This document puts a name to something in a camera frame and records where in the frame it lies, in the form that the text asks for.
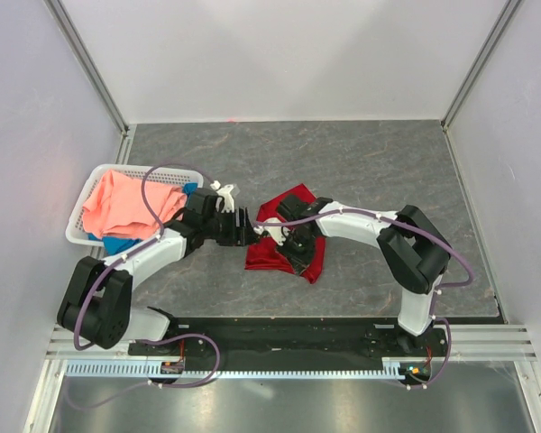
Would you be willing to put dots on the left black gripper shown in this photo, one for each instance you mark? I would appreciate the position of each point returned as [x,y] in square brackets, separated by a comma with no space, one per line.
[242,235]

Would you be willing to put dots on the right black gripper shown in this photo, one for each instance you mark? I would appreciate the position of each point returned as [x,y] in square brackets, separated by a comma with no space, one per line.
[297,262]

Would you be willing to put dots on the red cloth napkin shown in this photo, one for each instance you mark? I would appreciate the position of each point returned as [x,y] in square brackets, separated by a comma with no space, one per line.
[263,255]

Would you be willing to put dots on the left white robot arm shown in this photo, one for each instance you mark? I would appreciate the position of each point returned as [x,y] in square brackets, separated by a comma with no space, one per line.
[97,306]

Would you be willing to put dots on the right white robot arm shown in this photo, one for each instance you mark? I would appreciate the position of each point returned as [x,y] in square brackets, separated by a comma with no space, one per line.
[410,244]

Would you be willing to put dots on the blue cloth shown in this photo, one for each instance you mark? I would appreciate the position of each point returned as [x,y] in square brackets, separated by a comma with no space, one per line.
[117,243]

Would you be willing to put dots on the pink cloth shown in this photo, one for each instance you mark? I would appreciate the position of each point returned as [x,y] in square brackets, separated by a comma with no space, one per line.
[117,203]

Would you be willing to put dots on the white plastic basket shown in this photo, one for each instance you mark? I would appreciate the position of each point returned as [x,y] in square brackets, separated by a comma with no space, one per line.
[76,232]

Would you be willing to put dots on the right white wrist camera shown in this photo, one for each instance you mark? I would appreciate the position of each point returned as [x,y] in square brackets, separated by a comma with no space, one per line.
[272,228]

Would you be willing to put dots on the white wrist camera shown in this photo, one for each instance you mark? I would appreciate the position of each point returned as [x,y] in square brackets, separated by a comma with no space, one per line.
[226,195]
[272,228]

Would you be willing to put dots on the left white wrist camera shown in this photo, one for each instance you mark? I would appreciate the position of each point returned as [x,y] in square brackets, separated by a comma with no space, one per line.
[226,195]

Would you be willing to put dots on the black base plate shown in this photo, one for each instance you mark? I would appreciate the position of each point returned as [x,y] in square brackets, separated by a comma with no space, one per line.
[294,342]

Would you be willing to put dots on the slotted cable duct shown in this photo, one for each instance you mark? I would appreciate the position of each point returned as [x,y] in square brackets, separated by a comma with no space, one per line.
[157,369]

